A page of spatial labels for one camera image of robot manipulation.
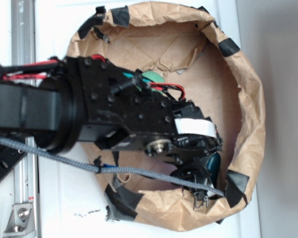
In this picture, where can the brown paper bag bin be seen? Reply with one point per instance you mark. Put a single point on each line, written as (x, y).
(185, 46)

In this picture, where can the metal corner bracket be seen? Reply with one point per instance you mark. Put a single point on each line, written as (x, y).
(21, 223)

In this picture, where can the aluminium extrusion rail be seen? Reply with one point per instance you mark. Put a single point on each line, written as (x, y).
(23, 52)

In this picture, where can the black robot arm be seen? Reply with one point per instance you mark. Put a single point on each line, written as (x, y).
(46, 107)

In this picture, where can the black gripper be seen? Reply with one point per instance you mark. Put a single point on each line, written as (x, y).
(195, 140)

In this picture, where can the dark green plastic pickle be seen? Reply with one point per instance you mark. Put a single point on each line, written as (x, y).
(213, 165)

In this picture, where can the green dimpled foam ball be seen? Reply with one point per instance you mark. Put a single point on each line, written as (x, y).
(151, 76)

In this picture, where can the black hexagonal robot base plate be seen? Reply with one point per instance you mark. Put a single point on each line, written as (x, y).
(9, 158)

